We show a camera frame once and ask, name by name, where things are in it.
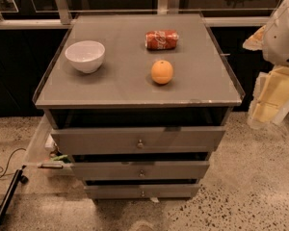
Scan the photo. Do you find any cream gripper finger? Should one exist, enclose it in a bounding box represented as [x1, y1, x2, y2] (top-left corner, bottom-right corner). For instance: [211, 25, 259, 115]
[248, 65, 289, 129]
[243, 26, 266, 51]

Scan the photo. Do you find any grey bottom drawer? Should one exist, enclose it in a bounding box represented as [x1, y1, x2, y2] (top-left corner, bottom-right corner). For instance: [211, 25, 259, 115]
[84, 184, 199, 199]

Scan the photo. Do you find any grey drawer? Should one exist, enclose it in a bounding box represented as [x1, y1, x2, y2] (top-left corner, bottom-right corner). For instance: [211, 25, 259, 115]
[84, 184, 199, 199]
[51, 126, 225, 155]
[71, 161, 209, 180]

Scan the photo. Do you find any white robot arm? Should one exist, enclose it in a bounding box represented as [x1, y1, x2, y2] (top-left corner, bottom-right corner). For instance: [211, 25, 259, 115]
[243, 0, 289, 129]

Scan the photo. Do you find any grey middle drawer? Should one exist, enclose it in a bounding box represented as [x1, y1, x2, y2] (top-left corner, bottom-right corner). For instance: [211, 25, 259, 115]
[71, 161, 209, 180]

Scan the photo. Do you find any grey drawer cabinet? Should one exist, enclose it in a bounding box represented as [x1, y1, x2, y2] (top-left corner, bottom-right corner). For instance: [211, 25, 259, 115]
[34, 14, 244, 188]

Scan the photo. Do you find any grey top drawer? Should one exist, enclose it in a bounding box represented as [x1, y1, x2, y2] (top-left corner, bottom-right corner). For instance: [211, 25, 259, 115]
[51, 126, 225, 155]

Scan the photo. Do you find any red soda can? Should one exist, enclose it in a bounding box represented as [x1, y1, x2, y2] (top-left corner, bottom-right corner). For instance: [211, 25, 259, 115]
[144, 30, 179, 50]

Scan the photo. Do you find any orange fruit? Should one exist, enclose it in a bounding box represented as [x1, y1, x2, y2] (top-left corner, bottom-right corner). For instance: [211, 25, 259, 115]
[150, 60, 173, 85]

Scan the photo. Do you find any white ceramic bowl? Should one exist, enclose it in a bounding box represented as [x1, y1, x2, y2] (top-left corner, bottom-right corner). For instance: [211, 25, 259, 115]
[65, 40, 106, 73]

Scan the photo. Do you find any clear plastic storage bin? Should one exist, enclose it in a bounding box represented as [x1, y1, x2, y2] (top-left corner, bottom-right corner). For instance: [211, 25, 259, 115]
[23, 116, 73, 177]

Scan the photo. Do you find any black stand leg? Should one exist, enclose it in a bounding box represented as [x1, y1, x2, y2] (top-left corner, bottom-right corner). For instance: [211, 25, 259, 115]
[0, 167, 28, 226]

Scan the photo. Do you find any metal railing frame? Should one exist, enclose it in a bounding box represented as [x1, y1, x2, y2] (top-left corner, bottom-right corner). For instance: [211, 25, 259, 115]
[0, 0, 284, 30]

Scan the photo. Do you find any black floor cable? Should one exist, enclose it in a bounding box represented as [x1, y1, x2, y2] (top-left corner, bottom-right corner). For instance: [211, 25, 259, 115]
[0, 147, 27, 180]

